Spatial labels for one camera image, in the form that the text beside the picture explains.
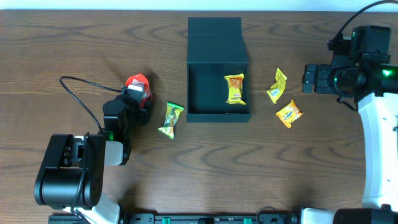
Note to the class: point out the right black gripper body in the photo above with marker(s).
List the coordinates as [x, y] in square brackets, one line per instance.
[310, 78]

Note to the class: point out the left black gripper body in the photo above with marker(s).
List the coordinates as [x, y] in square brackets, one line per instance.
[142, 109]

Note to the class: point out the red Pringles can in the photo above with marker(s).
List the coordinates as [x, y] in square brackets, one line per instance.
[140, 80]

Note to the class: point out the green snack packet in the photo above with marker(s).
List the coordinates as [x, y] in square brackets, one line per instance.
[171, 117]

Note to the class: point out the yellow orange snack packet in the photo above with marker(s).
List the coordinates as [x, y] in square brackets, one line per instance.
[235, 89]

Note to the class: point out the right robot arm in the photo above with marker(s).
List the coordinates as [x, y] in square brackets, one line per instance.
[361, 70]

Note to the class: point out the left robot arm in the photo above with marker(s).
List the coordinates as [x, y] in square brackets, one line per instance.
[70, 177]

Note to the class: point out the orange yellow biscuit packet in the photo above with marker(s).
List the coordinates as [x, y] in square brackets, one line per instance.
[289, 114]

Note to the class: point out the dark green open box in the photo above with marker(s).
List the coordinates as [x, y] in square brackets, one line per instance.
[215, 49]

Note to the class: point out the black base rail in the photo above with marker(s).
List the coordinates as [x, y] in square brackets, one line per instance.
[147, 218]

